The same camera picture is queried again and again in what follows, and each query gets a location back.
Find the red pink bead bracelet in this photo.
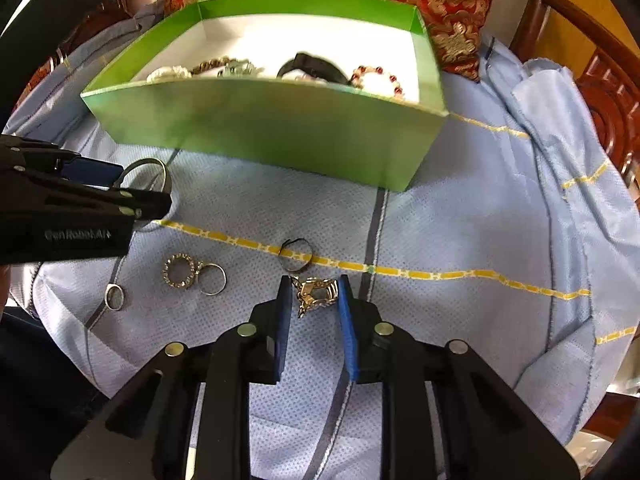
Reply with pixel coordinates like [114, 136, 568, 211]
[349, 64, 406, 101]

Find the small silver band ring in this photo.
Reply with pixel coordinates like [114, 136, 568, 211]
[103, 283, 126, 312]

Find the green jade flower brooch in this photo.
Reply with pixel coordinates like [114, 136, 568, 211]
[217, 58, 264, 77]

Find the rhinestone studded ring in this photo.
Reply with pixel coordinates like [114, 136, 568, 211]
[162, 252, 200, 290]

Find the silver bangle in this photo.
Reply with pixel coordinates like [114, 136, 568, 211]
[113, 157, 172, 197]

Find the brown wooden bead bracelet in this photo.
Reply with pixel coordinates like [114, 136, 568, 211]
[188, 55, 232, 76]

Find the black wrist watch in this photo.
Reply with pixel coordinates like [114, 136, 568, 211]
[277, 52, 350, 86]

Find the thin black ring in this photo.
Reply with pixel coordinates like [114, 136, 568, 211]
[278, 237, 316, 276]

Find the light blue cloth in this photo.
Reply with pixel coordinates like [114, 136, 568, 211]
[1, 0, 639, 479]

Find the gold ornate ring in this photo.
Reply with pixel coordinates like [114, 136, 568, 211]
[290, 275, 342, 319]

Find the green cardboard box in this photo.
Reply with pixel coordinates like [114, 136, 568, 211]
[82, 0, 448, 191]

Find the plain silver ring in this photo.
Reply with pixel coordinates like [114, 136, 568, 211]
[197, 262, 228, 297]

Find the dark wooden armchair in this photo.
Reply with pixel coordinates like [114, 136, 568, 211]
[14, 0, 640, 441]

